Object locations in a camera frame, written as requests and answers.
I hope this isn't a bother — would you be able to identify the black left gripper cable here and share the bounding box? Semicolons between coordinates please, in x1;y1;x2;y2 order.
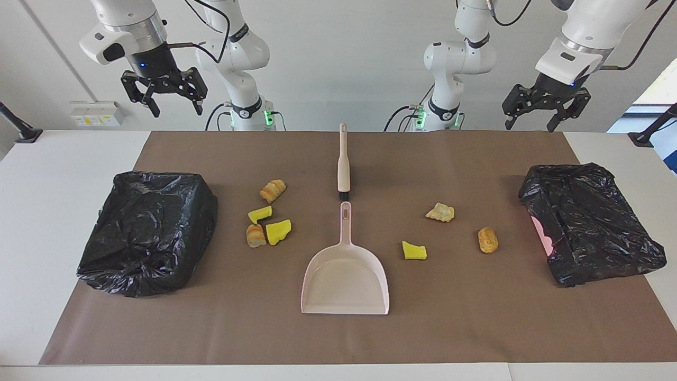
600;0;664;71

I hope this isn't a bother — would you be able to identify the pale bread chunk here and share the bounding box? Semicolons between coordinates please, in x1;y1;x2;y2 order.
425;202;455;223

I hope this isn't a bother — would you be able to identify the black base cable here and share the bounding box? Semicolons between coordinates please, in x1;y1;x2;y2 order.
385;85;435;132
205;102;233;131

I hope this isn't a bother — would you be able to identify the black plastic trash bag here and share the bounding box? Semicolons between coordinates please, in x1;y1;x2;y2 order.
518;162;668;288
77;170;218;298

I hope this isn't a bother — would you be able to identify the brown oval bread roll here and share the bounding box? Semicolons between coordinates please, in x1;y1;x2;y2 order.
478;227;499;254

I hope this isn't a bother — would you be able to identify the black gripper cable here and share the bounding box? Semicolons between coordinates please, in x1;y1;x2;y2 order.
600;0;664;71
166;0;232;64

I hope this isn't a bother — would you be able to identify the beige hand brush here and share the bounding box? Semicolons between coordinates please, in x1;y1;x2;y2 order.
337;123;352;202

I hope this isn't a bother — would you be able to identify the black left base cable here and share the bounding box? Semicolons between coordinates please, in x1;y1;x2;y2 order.
385;85;435;132

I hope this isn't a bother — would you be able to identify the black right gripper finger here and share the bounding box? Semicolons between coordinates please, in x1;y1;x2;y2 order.
121;71;161;119
175;67;208;116

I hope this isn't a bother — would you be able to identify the large yellow sponge piece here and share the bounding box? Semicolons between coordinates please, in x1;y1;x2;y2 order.
266;219;292;246

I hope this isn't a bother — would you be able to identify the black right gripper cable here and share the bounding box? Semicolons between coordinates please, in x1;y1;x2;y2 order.
166;0;232;64

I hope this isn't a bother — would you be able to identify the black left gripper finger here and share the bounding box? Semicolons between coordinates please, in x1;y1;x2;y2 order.
546;89;592;133
501;84;545;131

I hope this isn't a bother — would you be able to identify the bright window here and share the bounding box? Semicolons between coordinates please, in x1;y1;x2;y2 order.
607;57;677;175

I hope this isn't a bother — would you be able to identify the black right base cable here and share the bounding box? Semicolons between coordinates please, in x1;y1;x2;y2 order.
205;102;233;131

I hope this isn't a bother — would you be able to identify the brown paper table mat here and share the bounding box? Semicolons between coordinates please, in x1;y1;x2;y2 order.
39;131;677;366

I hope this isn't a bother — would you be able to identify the orange striped croissant piece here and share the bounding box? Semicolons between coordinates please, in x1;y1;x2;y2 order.
259;179;287;204

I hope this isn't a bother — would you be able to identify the pale striped bread piece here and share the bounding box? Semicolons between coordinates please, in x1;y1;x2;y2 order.
245;224;267;249

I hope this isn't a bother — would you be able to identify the white wall socket box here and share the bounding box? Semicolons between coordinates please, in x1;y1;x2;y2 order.
69;101;126;128

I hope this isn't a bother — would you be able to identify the black clamp stand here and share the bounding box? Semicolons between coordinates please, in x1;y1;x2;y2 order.
0;102;43;144
628;103;677;148

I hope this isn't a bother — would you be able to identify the pale pink dustpan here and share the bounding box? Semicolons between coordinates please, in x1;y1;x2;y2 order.
300;201;390;316

